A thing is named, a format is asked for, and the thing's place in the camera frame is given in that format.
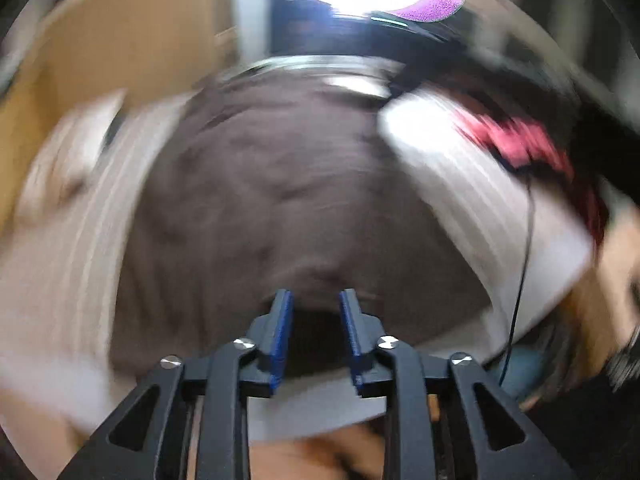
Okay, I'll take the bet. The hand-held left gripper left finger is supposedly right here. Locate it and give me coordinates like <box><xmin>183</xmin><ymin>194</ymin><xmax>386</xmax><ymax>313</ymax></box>
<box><xmin>55</xmin><ymin>288</ymin><xmax>295</xmax><ymax>480</ymax></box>

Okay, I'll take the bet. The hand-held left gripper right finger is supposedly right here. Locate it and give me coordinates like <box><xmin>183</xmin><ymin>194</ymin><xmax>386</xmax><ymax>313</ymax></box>
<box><xmin>339</xmin><ymin>288</ymin><xmax>581</xmax><ymax>480</ymax></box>

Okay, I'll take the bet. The brown hoodie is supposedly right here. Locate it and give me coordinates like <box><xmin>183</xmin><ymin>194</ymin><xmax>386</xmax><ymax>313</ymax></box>
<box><xmin>112</xmin><ymin>72</ymin><xmax>495</xmax><ymax>397</ymax></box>

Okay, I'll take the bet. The person's dark patterned clothing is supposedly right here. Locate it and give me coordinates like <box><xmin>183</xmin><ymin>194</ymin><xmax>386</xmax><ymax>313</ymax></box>
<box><xmin>597</xmin><ymin>317</ymin><xmax>640</xmax><ymax>393</ymax></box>

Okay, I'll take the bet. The wooden headboard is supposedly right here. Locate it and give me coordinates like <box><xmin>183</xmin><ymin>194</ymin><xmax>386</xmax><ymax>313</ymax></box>
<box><xmin>0</xmin><ymin>0</ymin><xmax>242</xmax><ymax>228</ymax></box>

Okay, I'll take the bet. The thin black cable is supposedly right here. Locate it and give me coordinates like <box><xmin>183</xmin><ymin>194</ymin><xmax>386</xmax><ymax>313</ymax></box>
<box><xmin>499</xmin><ymin>172</ymin><xmax>537</xmax><ymax>387</ymax></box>

